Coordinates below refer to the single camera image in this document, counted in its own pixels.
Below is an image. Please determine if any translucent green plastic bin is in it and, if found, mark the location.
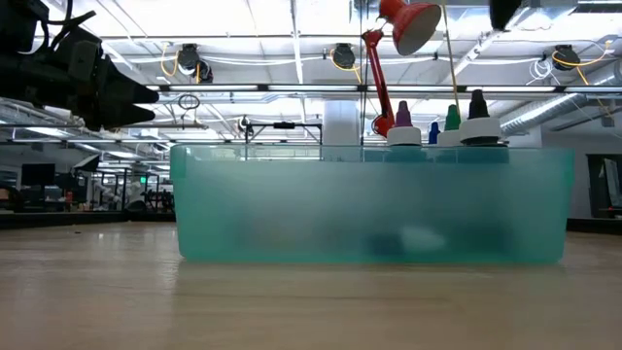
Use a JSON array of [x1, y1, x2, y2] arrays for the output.
[[169, 143, 576, 266]]

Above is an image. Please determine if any large black-tipped coloring bottle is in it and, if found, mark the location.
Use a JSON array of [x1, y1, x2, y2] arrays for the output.
[[459, 88, 509, 147]]

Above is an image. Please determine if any background black gantry frame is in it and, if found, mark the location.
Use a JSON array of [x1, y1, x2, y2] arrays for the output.
[[244, 121, 325, 161]]

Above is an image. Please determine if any red desk lamp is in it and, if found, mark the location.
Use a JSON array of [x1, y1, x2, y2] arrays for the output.
[[362, 0, 443, 139]]

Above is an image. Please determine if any large purple-tipped coloring bottle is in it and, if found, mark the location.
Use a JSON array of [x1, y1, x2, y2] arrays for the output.
[[387, 100, 423, 147]]

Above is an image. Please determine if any hanging black cable loop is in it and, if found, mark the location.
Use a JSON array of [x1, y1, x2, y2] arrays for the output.
[[177, 92, 201, 111]]

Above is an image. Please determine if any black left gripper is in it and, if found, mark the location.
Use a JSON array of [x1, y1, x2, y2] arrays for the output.
[[66, 38, 160, 132]]

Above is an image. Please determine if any black background monitor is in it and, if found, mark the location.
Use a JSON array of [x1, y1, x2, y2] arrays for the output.
[[20, 162, 57, 187]]

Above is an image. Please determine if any yellow cable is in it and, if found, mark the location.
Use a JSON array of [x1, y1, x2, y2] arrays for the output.
[[440, 0, 461, 106]]

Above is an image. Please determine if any large green-tipped coloring bottle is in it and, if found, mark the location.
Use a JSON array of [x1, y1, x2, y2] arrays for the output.
[[436, 104, 463, 147]]

